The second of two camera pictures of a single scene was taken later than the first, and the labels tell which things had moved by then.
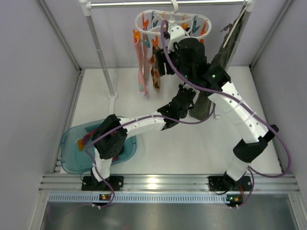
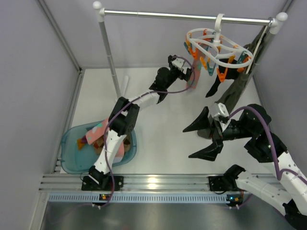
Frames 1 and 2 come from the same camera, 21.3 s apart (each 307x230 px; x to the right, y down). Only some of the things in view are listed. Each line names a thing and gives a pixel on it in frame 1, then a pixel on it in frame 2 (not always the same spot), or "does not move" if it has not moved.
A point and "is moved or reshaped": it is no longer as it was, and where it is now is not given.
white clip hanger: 154,23 to 222,48
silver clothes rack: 88,5 to 274,23
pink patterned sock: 146,57 is moved or reshaped
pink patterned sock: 139,63 is moved or reshaped
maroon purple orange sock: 81,142 does not move
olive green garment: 222,55 to 252,50
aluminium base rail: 168,182 does not move
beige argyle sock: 155,76 is moved or reshaped
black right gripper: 162,62 to 216,131
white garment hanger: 242,13 to 256,48
